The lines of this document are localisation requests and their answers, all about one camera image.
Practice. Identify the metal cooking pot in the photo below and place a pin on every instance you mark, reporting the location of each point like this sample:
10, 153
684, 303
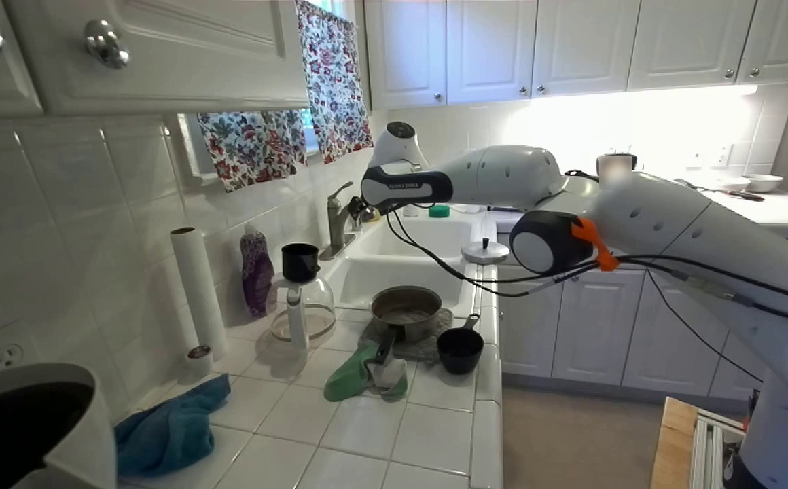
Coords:
407, 307

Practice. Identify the white bowl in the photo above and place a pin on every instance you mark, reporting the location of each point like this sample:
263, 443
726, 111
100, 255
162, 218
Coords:
764, 179

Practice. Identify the blue cloth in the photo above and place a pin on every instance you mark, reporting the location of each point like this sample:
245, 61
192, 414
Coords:
167, 430

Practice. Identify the black and white kettle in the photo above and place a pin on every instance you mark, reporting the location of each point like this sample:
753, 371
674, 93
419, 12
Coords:
616, 164

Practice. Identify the green sponge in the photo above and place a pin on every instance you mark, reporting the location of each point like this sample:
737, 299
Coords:
439, 209

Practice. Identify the aluminium mounting frame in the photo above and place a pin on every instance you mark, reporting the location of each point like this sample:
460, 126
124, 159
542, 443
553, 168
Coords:
716, 449

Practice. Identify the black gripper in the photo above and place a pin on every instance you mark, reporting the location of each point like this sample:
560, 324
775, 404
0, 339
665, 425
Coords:
375, 206

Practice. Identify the white paper towel roll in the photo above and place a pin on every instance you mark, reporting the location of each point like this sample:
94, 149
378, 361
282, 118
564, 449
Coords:
196, 288

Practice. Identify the small black measuring cup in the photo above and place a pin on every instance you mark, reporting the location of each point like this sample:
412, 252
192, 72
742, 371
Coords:
460, 350

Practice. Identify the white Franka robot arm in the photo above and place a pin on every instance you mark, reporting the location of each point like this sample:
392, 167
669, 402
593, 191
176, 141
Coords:
684, 227

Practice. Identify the floral side curtain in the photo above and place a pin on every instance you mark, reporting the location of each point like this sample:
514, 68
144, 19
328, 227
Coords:
333, 83

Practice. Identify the white cabinet door, wide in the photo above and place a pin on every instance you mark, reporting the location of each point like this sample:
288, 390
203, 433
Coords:
187, 55

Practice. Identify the brushed metal tap faucet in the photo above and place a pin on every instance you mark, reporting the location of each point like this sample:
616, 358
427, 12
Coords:
337, 224

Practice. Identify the white upper cabinets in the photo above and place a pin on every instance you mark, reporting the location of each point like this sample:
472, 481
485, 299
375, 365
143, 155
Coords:
504, 45

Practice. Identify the green cloth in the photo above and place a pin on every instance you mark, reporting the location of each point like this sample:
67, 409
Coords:
352, 376

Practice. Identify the white cabinets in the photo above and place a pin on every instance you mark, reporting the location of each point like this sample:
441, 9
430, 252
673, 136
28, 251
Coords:
593, 327
504, 45

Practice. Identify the glass carafe with black top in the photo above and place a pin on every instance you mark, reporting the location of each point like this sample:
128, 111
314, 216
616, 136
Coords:
303, 303

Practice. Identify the white lower cabinets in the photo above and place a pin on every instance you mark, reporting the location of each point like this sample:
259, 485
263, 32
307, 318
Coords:
593, 327

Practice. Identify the white double sink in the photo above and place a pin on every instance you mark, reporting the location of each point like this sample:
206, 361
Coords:
385, 277

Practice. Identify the white wall outlet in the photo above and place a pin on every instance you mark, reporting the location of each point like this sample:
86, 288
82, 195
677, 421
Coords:
0, 350

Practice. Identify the purple bottle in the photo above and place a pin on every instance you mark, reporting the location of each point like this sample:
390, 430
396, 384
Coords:
256, 271

